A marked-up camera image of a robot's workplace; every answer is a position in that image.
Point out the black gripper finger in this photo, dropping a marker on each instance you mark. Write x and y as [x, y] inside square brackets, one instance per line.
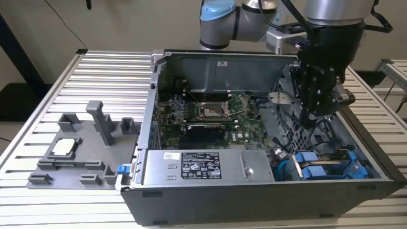
[309, 100]
[328, 95]

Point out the hard disk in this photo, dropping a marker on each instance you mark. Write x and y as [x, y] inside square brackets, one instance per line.
[312, 173]
[308, 158]

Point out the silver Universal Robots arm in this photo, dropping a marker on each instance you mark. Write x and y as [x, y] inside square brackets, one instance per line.
[219, 31]

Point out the grey perforated drive cage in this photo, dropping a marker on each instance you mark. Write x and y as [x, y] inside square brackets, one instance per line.
[285, 128]

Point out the metal slat side table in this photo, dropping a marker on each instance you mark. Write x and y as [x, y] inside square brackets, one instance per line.
[395, 69]

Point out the green motherboard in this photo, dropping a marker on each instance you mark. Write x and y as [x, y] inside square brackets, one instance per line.
[251, 133]

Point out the CPU socket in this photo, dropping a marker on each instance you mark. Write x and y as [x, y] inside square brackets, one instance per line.
[211, 113]

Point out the black graphics card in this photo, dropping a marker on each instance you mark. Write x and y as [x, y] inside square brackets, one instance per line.
[204, 133]

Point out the open dark grey PC case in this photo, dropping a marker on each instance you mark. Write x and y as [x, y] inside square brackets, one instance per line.
[221, 205]

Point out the silver power supply unit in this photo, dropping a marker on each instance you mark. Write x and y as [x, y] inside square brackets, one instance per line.
[159, 167]

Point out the blue case latch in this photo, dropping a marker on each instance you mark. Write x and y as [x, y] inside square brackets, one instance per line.
[123, 169]

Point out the grey parts rack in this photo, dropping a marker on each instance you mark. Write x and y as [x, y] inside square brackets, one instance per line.
[92, 152]

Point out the silver CPU chip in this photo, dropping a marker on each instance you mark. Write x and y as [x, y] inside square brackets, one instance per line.
[63, 146]

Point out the black desk leg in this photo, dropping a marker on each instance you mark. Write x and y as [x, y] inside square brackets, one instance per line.
[18, 52]

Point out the silver metal bracket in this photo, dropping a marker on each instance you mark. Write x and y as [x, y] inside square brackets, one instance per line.
[279, 97]

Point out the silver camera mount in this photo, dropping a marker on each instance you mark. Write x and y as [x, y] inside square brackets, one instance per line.
[280, 39]

